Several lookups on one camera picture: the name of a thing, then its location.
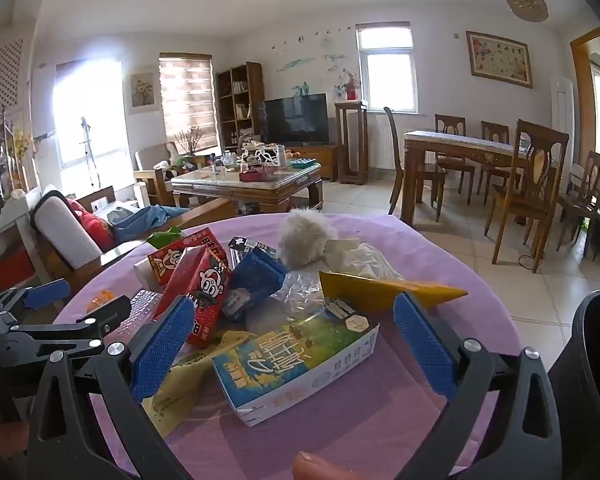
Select clear glass dome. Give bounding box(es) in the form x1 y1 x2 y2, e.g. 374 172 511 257
245 270 331 333

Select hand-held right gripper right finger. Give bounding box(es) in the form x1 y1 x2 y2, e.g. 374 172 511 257
392 290 563 480

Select yellow snack packet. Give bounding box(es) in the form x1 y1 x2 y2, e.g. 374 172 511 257
319 271 468 315

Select pale yellow wrapper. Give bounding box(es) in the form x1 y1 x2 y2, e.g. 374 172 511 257
145 330 253 438

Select wooden armchair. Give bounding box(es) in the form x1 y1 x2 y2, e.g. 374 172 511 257
132 141 206 206

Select orange packet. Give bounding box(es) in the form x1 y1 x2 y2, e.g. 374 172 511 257
85 290 118 316

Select white lattice panel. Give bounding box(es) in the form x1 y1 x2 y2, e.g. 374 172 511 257
0 35 33 121

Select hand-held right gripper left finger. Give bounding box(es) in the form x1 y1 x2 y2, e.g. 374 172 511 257
27 295 197 480

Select black television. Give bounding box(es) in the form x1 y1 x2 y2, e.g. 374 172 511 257
258 92 330 147

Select white ornate fruit stand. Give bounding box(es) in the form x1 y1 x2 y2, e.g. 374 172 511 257
240 141 281 166

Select white standing air conditioner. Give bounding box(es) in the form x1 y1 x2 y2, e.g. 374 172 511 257
550 76 576 133

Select purple tablecloth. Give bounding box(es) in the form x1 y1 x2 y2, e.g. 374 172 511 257
52 212 526 480

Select sunflower painting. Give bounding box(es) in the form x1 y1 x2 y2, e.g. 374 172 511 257
128 69 160 115

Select wooden sofa grey cushion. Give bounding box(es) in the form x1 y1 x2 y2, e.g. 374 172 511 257
27 185 238 281

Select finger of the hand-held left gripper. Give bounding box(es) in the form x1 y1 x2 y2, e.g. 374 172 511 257
0 279 72 322
0 296 132 368

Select framed flower picture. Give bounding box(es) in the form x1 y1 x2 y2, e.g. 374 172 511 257
465 30 534 89

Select white fluffy ball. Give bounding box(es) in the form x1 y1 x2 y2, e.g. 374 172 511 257
278 208 338 267

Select small window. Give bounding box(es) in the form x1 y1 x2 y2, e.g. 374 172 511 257
355 22 419 115

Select red cushion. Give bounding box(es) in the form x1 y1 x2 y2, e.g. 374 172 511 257
65 197 118 251

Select red cartoon carton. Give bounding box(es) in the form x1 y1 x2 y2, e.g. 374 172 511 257
151 247 233 350
147 227 229 288

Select blue cloth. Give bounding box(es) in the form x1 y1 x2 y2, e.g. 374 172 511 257
107 205 191 246

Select black bin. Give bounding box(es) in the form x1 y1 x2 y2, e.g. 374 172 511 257
547 290 600 480

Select large bright window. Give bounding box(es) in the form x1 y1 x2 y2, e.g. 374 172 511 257
52 60 133 168

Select wooden coffee table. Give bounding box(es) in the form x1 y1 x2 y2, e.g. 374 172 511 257
171 162 325 213

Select white storage shelf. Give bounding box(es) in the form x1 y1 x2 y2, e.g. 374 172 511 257
0 192 48 291

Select small white box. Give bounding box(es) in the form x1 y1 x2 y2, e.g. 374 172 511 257
132 259 161 291

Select blue green milk carton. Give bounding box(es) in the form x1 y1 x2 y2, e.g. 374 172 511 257
211 297 381 427

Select person's right hand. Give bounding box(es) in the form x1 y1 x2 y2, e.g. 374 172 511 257
292 451 366 480

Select tall wooden plant stand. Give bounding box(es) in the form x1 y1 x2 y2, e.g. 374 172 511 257
334 101 369 185

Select clear plastic bag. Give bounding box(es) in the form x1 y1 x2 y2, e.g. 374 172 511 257
325 238 406 281

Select wooden dining chair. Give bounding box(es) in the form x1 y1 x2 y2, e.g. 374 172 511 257
434 114 477 206
555 150 600 258
382 106 448 223
484 119 571 274
477 121 511 196

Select black white packet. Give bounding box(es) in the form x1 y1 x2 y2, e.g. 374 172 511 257
228 236 281 271

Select white radiator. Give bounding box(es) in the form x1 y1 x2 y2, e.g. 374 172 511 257
367 112 406 171

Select striped window blinds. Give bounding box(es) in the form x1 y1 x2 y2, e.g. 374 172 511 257
158 52 218 148

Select blue tissue pack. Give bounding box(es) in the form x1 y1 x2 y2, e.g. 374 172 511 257
222 247 287 321

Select wooden dining table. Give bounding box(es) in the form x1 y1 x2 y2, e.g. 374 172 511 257
399 130 531 226

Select wooden door frame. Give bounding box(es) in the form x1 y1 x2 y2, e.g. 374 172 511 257
570 27 600 161

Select wooden television stand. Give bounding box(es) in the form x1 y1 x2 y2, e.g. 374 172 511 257
280 144 340 183

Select vase with branches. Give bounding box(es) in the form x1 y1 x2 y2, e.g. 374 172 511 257
172 127 203 156

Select wooden bookshelf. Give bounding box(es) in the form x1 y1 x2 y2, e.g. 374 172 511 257
215 61 266 153

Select red storage box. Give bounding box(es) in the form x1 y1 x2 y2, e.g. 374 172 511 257
0 247 36 291

